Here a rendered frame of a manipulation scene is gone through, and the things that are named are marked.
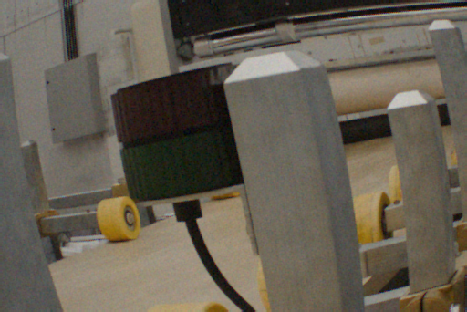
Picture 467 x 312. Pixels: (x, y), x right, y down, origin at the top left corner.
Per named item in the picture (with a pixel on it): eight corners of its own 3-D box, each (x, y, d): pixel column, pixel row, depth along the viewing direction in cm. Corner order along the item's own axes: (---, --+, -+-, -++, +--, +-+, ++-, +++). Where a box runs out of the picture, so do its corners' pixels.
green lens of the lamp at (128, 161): (284, 162, 52) (273, 113, 52) (230, 185, 47) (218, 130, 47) (164, 183, 55) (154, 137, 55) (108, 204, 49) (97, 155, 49)
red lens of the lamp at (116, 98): (272, 107, 52) (261, 60, 52) (217, 122, 47) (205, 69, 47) (153, 130, 55) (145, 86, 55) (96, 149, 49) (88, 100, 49)
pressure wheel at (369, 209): (383, 176, 131) (374, 222, 125) (398, 223, 135) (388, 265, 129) (340, 185, 133) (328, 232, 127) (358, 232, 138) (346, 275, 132)
